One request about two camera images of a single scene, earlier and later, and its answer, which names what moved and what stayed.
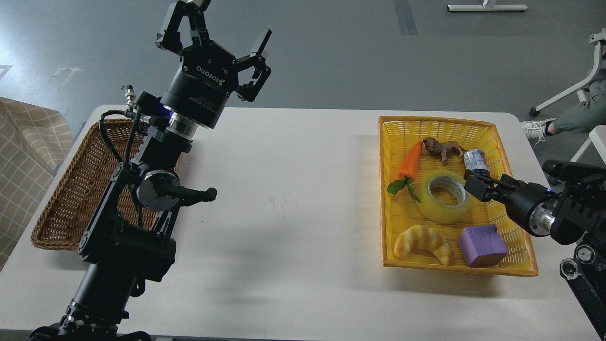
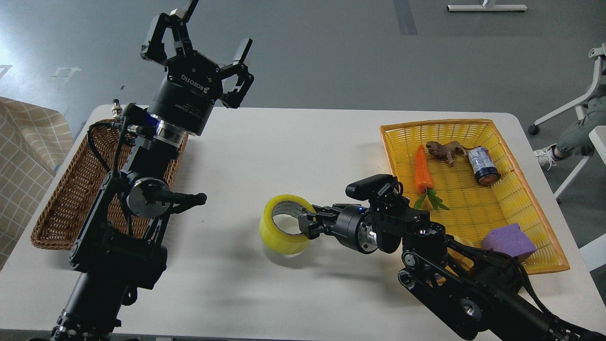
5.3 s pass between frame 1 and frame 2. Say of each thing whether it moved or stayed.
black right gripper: moved
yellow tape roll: moved
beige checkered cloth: stayed
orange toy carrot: moved
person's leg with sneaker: moved
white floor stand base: stayed
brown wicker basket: stayed
